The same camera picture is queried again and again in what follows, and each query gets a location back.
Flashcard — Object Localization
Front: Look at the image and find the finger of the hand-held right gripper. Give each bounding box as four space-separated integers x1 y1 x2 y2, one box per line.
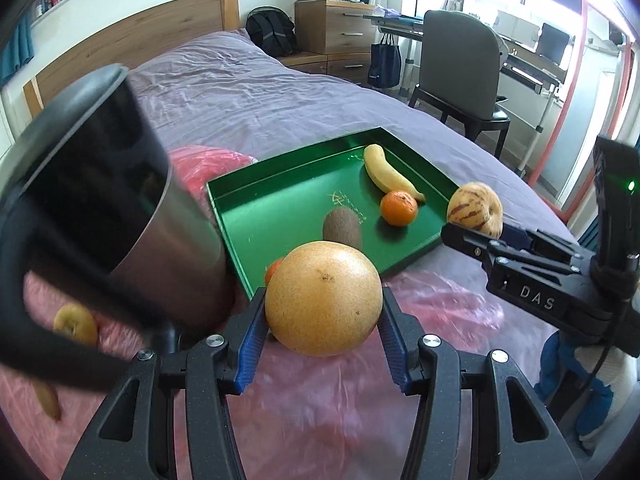
501 224 596 263
441 222 506 267

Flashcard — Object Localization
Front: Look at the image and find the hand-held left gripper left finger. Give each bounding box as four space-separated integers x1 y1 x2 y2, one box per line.
62 287 268 480

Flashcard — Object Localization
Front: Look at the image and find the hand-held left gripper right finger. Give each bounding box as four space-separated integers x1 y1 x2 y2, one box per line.
381 286 583 480

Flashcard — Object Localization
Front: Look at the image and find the striped pepino melon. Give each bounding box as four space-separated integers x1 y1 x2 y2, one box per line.
446 182 504 239

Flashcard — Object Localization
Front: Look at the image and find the orange mandarin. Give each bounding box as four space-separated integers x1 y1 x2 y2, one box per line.
380 190 418 227
264 257 286 286

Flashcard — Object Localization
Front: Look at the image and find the large yellow grapefruit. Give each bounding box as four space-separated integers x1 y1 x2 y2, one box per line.
264 241 384 357

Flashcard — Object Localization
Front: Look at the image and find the yellow banana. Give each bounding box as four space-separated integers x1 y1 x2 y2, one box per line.
363 144 427 204

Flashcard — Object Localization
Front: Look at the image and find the green tray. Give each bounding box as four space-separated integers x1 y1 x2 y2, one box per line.
206 126 463 302

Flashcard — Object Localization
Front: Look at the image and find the red yellow apple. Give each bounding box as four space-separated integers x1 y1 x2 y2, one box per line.
52 304 99 347

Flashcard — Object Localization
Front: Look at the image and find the person's right hand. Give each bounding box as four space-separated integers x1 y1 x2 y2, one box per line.
534 332 622 442

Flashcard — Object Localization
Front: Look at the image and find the pink plastic sheet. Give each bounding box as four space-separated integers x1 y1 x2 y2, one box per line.
0 145 506 461

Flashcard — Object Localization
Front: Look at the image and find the red pole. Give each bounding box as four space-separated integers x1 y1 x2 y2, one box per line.
527 0 593 186

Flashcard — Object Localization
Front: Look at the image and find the grey office chair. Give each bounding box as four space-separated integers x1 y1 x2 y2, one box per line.
409 10 512 158

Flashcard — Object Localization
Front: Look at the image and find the black monitor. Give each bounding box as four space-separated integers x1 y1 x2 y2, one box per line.
537 22 576 68

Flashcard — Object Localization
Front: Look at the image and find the dark blue bag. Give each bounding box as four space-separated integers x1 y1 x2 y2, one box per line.
368 35 402 88

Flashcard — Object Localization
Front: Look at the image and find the black and steel kettle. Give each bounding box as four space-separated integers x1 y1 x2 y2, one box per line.
0 63 236 393

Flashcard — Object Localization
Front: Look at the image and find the grey desk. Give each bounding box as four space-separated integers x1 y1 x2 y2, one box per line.
362 7 571 176

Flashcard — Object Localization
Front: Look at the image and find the wooden dresser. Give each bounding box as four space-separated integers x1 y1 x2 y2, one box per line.
280 0 383 86

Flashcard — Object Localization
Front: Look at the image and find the black backpack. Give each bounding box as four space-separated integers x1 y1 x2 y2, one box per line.
245 6 299 58

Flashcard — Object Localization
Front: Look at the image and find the wooden headboard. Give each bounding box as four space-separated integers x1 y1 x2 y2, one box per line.
22 0 240 121

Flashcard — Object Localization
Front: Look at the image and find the teal curtain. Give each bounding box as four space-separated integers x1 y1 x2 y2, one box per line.
0 10 36 86

